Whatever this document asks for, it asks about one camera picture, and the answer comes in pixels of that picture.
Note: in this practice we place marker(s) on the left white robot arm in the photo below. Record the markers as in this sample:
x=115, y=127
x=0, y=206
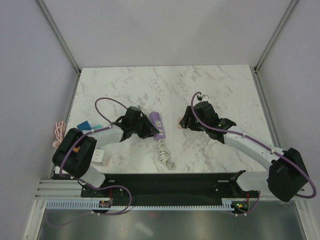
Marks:
x=75, y=153

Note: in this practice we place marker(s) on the left aluminium frame post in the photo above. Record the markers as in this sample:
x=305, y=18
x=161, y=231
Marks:
x=58, y=35

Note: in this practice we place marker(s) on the white cube socket adapter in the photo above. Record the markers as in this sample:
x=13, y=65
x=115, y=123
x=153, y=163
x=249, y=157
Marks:
x=97, y=152

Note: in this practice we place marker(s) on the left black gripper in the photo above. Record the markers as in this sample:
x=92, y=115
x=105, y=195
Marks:
x=146, y=133

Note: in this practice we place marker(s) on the right aluminium frame post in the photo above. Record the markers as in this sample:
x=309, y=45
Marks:
x=276, y=33

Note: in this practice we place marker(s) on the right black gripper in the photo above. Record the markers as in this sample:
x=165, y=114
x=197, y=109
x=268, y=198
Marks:
x=188, y=113

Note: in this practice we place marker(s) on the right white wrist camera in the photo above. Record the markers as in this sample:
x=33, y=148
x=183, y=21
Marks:
x=202, y=97

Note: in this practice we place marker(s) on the aluminium frame post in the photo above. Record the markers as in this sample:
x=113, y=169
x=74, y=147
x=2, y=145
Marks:
x=276, y=33
x=58, y=35

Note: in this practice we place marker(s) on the purple power strip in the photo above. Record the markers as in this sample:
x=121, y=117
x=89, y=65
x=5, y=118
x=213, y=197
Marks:
x=156, y=120

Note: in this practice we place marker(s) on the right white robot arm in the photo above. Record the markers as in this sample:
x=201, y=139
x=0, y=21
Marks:
x=285, y=173

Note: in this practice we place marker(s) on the blue cube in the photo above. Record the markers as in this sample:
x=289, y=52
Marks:
x=84, y=126

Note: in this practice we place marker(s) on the white slotted cable duct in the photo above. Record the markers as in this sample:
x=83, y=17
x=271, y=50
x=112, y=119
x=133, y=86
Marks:
x=104, y=204

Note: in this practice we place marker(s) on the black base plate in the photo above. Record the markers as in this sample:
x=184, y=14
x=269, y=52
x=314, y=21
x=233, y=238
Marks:
x=170, y=188

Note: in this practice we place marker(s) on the teal triangular power strip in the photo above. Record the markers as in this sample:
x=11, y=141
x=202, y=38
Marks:
x=97, y=127

